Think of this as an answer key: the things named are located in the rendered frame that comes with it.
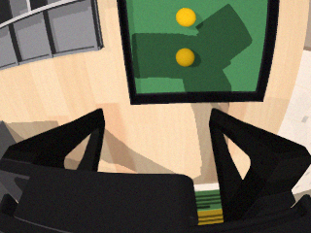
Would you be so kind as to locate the green tray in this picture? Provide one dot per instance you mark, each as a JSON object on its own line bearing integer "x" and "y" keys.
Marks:
{"x": 233, "y": 42}

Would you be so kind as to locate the yellow marble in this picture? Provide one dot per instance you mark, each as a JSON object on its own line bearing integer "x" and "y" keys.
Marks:
{"x": 186, "y": 17}
{"x": 185, "y": 57}

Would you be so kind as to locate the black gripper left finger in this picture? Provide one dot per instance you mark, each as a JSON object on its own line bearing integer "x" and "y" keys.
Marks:
{"x": 51, "y": 147}

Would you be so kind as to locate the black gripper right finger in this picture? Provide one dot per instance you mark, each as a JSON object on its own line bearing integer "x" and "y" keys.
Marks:
{"x": 277, "y": 164}

